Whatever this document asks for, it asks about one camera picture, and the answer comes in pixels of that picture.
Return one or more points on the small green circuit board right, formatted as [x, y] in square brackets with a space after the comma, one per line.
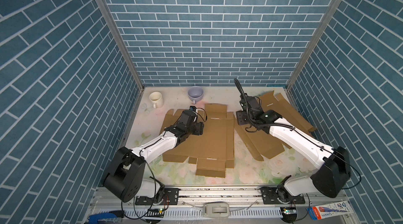
[289, 211]

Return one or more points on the flat brown cardboard sheet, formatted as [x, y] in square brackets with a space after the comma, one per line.
[260, 144]
[289, 110]

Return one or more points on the aluminium mounting rail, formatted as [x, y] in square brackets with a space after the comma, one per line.
[239, 195]

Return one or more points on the blue tool at bottom left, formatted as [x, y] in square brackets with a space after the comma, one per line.
[111, 217]

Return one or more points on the lavender speckled ceramic cup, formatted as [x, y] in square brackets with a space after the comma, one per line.
[195, 94]

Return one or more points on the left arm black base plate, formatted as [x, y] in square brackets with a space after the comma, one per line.
[169, 197]

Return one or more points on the white red blue carton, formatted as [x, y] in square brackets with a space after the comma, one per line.
[330, 210]

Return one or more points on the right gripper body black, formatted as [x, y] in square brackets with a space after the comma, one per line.
[242, 119]

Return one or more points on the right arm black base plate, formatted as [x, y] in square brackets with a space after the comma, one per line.
[273, 195]

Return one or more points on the brown cardboard box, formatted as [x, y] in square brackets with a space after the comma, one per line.
[213, 151]

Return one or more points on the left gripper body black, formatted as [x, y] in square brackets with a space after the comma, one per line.
[195, 129]

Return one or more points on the grey plastic handle clamp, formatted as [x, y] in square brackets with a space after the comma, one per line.
[216, 210]

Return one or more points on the flat brown cardboard sheet right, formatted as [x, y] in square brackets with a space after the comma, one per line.
[289, 110]

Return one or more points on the flat brown cardboard sheet middle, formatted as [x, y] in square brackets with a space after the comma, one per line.
[260, 144]

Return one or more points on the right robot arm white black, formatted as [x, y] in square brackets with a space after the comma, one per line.
[333, 169]

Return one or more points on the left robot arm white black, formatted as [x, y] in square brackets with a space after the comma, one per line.
[124, 176]

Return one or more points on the white ceramic mug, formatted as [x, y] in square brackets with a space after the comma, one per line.
[157, 100]

